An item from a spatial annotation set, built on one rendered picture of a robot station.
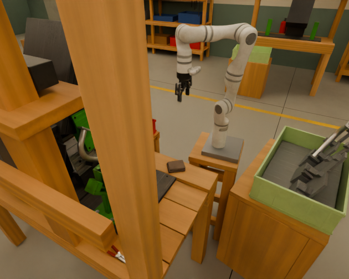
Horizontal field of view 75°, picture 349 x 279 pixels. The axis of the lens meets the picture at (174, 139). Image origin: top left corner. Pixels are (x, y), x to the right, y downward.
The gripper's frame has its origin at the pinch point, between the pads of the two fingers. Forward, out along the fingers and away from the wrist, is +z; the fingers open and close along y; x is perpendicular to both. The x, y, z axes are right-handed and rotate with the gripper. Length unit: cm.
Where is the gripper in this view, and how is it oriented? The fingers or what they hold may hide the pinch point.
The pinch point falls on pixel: (183, 97)
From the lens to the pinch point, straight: 122.1
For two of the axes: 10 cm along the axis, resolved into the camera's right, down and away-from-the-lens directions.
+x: 8.8, 2.8, -3.9
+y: -4.8, 5.2, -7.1
